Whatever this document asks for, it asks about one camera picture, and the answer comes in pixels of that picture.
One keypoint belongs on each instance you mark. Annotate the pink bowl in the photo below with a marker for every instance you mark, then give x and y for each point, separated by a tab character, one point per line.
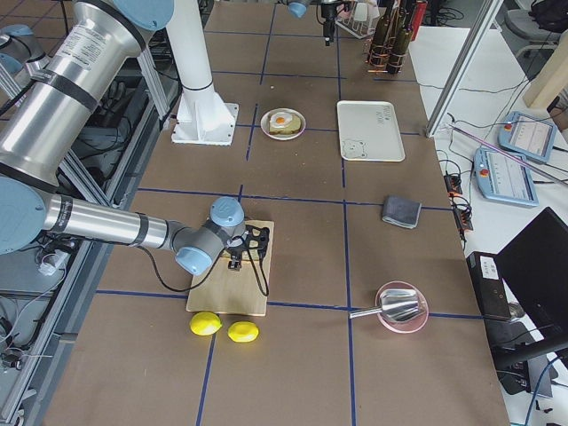
413	325

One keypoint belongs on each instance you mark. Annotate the fried egg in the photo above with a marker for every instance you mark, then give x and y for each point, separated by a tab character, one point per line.
280	120

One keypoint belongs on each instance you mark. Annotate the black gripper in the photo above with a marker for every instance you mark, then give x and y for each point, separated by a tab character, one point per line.
234	256
327	15

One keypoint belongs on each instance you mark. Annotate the yellow lemon right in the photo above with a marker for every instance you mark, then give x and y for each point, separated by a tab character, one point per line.
243	332

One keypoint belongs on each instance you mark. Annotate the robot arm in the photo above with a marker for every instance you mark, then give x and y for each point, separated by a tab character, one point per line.
55	116
298	8

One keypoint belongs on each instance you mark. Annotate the white wire cup rack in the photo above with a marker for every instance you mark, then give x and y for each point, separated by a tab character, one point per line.
359	18

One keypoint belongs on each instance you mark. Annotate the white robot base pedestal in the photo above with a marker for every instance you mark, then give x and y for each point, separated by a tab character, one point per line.
203	118

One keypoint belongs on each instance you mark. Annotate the aluminium frame post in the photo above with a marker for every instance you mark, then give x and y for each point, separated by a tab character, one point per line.
467	53

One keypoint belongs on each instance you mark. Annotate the yellow lemon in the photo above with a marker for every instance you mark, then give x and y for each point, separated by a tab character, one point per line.
243	332
205	323

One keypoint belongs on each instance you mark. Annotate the teach pendant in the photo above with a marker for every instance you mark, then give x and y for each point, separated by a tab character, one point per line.
530	136
503	180

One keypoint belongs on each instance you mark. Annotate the wooden cutting board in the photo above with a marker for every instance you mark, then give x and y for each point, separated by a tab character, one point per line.
230	292

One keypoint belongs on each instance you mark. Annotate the grey folded cloth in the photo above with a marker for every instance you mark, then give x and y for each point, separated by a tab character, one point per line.
401	212

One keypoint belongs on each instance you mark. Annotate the near teach pendant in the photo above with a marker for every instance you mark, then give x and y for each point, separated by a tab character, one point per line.
503	180

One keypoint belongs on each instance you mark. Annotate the dark green wine bottle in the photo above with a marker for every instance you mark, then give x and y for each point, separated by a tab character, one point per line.
382	30

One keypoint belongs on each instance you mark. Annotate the bread slice on plate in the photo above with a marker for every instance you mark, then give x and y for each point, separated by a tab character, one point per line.
292	129

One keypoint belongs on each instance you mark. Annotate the metal scoop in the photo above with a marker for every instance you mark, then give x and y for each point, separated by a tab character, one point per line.
398	305

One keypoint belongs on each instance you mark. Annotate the cream bear tray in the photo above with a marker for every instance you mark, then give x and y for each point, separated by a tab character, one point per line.
368	131

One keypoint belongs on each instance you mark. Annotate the far teach pendant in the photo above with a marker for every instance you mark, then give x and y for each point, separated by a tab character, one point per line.
530	136

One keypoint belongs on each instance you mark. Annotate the yellow lemon left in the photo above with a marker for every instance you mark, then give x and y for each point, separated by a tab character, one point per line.
205	323

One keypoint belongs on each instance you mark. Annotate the copper wire bottle rack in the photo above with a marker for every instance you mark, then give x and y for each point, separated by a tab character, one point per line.
383	59

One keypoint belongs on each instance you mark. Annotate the black laptop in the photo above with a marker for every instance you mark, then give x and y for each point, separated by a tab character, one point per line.
533	265

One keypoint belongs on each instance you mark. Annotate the white round plate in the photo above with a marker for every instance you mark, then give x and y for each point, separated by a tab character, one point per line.
264	123

